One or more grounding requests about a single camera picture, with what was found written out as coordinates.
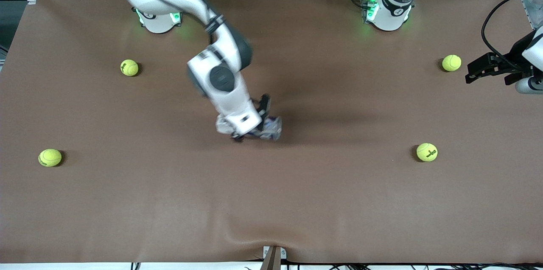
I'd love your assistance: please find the grey metal clamp bracket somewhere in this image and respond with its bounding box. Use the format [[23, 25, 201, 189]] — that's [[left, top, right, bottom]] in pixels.
[[263, 245, 287, 260]]

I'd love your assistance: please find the brown slanted bar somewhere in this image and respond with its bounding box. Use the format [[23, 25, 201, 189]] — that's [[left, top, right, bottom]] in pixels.
[[260, 246, 282, 270]]

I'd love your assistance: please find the clear plastic bag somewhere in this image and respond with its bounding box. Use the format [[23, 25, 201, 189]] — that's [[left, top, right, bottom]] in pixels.
[[521, 0, 543, 28]]

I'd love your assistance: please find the white blue tennis ball can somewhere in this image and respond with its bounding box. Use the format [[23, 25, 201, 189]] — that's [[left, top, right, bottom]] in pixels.
[[216, 114, 283, 141]]

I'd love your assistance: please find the small green-lit control box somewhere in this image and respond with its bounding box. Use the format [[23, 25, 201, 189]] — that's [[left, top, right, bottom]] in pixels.
[[361, 0, 379, 23]]

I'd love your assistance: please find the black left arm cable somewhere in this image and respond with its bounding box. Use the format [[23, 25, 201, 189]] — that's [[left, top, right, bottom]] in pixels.
[[481, 0, 543, 71]]

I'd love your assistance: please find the yellow-green tennis ball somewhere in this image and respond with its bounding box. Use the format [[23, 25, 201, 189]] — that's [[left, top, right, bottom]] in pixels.
[[120, 59, 139, 77], [38, 149, 62, 167], [442, 54, 462, 72], [416, 143, 438, 162]]

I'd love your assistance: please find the brown table mat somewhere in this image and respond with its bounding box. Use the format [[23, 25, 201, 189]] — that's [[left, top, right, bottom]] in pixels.
[[0, 0, 543, 264]]

